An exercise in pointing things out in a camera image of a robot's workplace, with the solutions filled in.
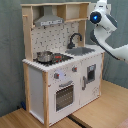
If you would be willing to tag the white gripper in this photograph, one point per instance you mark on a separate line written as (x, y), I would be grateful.
(101, 3)

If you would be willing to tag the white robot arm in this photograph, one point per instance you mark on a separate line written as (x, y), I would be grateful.
(105, 25)

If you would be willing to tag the wooden toy kitchen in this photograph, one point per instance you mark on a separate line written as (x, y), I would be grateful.
(54, 38)

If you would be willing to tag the black toy faucet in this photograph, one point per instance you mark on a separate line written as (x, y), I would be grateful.
(71, 43)

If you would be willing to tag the grey toy sink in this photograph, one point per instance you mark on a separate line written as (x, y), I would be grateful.
(79, 51)

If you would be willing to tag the grey range hood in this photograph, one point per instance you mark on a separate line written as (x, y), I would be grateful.
(48, 18)

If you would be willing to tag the white cabinet door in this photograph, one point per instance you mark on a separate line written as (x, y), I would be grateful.
(90, 79)

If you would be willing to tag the black toy stovetop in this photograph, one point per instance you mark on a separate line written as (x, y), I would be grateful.
(57, 58)

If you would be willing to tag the right red stove knob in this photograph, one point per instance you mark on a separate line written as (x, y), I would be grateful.
(74, 69)

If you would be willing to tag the red stove knob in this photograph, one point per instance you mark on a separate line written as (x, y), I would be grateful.
(57, 76)
(74, 69)

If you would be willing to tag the silver toy pot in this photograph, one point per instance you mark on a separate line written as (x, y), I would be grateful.
(45, 56)

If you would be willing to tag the left red stove knob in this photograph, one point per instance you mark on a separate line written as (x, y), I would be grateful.
(57, 76)

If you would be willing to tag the toy oven door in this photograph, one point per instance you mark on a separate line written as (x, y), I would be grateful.
(61, 99)

